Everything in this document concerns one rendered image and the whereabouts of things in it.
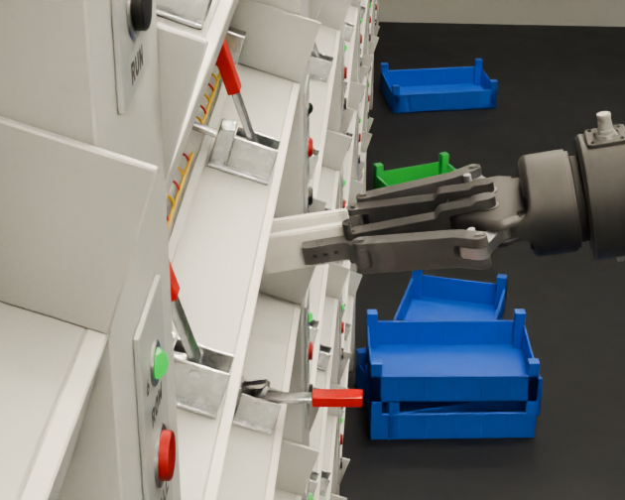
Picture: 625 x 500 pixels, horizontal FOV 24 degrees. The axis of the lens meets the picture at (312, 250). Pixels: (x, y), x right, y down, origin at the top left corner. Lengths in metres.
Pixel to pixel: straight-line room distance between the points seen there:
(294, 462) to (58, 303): 0.89
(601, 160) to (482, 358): 1.74
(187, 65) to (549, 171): 0.61
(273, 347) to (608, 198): 0.28
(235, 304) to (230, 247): 0.06
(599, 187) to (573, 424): 1.74
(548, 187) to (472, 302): 2.08
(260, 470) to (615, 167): 0.32
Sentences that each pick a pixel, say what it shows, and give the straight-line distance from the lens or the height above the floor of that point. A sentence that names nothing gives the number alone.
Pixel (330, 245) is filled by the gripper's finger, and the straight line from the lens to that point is 1.05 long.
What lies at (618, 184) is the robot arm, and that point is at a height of 1.09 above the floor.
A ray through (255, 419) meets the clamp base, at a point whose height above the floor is 0.94.
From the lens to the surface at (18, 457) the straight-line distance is 0.33.
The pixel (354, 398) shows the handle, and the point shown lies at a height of 0.96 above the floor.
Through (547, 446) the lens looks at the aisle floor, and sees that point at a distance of 2.67.
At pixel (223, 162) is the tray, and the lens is 0.92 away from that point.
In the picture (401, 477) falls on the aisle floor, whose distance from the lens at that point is 2.57.
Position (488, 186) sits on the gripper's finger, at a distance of 1.06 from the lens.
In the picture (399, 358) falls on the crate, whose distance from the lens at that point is 2.74.
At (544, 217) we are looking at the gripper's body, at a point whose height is 1.06.
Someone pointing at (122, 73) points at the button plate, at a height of 1.37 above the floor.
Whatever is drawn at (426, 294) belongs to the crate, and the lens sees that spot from 3.11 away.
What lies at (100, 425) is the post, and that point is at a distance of 0.40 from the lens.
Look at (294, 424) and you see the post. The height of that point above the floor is 0.81.
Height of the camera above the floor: 1.50
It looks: 27 degrees down
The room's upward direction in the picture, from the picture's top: straight up
